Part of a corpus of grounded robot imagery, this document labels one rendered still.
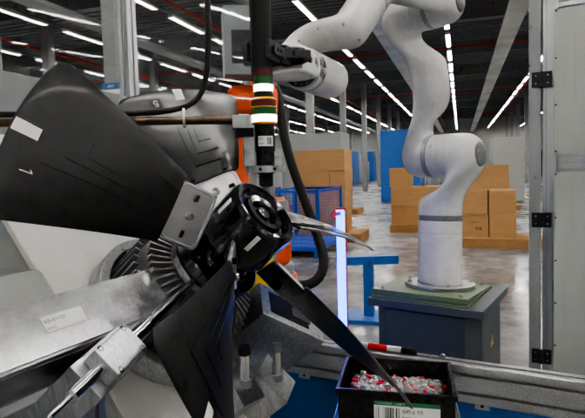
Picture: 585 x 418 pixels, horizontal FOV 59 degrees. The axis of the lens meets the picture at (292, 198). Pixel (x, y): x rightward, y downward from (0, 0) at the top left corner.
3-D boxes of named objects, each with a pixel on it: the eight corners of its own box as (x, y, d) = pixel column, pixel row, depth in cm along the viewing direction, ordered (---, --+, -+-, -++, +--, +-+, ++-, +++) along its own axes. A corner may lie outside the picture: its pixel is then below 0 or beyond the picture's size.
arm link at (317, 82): (328, 89, 103) (322, 87, 100) (289, 93, 106) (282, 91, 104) (327, 46, 102) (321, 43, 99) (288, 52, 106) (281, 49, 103)
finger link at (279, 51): (299, 63, 90) (282, 56, 84) (284, 65, 91) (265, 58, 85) (299, 44, 90) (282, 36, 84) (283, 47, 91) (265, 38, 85)
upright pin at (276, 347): (268, 381, 86) (267, 344, 86) (274, 376, 88) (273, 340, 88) (279, 383, 86) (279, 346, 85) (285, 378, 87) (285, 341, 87)
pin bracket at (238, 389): (190, 400, 81) (225, 370, 78) (212, 390, 86) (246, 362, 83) (207, 434, 79) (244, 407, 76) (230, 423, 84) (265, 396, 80)
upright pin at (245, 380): (236, 387, 79) (234, 347, 78) (243, 382, 81) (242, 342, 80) (247, 389, 78) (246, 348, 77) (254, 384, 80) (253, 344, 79)
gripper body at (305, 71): (326, 85, 100) (301, 76, 90) (280, 90, 105) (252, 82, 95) (326, 46, 100) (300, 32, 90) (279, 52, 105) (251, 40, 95)
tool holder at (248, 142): (234, 173, 85) (232, 113, 84) (233, 173, 92) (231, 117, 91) (288, 171, 86) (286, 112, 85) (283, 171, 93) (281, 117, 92)
